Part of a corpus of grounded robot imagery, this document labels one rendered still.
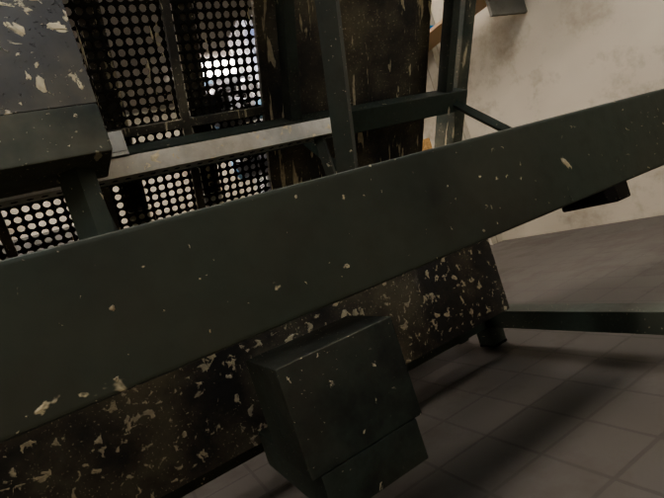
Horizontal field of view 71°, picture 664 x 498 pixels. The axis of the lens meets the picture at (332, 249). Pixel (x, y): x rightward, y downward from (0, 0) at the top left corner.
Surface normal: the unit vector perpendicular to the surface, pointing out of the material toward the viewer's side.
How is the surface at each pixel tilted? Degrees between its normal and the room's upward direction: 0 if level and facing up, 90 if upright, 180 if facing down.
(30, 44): 90
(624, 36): 90
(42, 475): 90
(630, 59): 90
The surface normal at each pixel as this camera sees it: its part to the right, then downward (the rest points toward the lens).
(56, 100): 0.46, -0.11
